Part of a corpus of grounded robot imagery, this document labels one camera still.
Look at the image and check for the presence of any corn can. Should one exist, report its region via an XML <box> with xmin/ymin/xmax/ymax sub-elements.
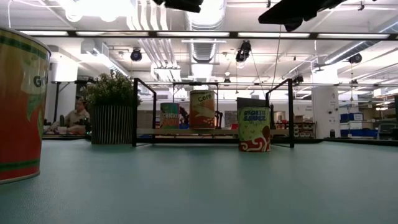
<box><xmin>188</xmin><ymin>90</ymin><xmax>216</xmax><ymax>130</ymax></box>

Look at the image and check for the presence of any chicken soup can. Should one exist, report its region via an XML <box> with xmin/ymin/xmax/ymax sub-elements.
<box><xmin>159</xmin><ymin>102</ymin><xmax>180</xmax><ymax>129</ymax></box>

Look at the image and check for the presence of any spaghetti sauce can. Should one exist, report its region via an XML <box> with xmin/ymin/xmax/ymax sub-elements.
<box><xmin>237</xmin><ymin>106</ymin><xmax>272</xmax><ymax>153</ymax></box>

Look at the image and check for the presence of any green beans can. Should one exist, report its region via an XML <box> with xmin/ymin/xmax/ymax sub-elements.
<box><xmin>0</xmin><ymin>26</ymin><xmax>52</xmax><ymax>185</ymax></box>

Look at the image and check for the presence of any dark rectangular panel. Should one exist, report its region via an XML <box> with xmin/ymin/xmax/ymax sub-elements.
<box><xmin>236</xmin><ymin>97</ymin><xmax>268</xmax><ymax>109</ymax></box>

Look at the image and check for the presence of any black ceiling spotlight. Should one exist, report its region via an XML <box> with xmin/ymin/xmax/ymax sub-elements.
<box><xmin>235</xmin><ymin>40</ymin><xmax>252</xmax><ymax>63</ymax></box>
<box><xmin>129</xmin><ymin>48</ymin><xmax>143</xmax><ymax>62</ymax></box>
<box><xmin>348</xmin><ymin>52</ymin><xmax>363</xmax><ymax>65</ymax></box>

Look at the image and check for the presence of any green table mat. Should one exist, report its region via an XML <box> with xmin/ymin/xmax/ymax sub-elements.
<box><xmin>0</xmin><ymin>138</ymin><xmax>398</xmax><ymax>224</ymax></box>

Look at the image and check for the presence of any black overhead rig beam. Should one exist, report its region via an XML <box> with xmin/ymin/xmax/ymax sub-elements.
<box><xmin>15</xmin><ymin>29</ymin><xmax>398</xmax><ymax>41</ymax></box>

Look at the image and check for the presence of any potted plant in striped pot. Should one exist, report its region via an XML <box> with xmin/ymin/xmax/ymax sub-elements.
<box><xmin>81</xmin><ymin>70</ymin><xmax>142</xmax><ymax>146</ymax></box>

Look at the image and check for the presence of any person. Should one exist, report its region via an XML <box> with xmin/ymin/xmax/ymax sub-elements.
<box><xmin>46</xmin><ymin>96</ymin><xmax>91</xmax><ymax>135</ymax></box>

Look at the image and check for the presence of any blue storage bin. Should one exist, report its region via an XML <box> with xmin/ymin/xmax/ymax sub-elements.
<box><xmin>340</xmin><ymin>129</ymin><xmax>379</xmax><ymax>138</ymax></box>
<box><xmin>340</xmin><ymin>112</ymin><xmax>364</xmax><ymax>122</ymax></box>

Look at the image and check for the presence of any wooden shelf with black frame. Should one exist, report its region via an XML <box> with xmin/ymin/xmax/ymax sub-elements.
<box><xmin>132</xmin><ymin>77</ymin><xmax>295</xmax><ymax>149</ymax></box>

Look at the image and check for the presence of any silver ventilation duct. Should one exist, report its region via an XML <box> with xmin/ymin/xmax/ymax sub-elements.
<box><xmin>185</xmin><ymin>0</ymin><xmax>228</xmax><ymax>63</ymax></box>

